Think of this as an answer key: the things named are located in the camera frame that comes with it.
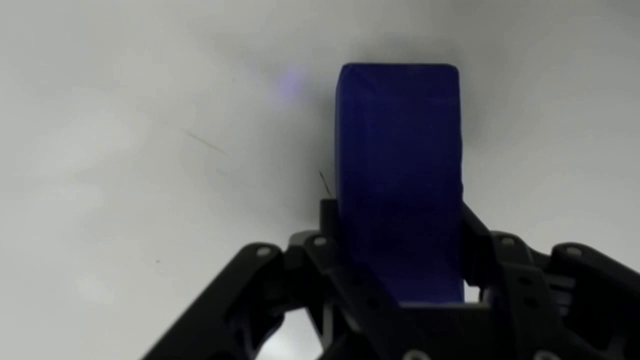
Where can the purple whiteboard duster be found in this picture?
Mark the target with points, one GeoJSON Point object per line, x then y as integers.
{"type": "Point", "coordinates": [399, 177]}

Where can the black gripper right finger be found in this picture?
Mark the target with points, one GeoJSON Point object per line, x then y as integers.
{"type": "Point", "coordinates": [573, 302]}

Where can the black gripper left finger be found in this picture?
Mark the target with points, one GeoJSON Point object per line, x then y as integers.
{"type": "Point", "coordinates": [249, 300]}

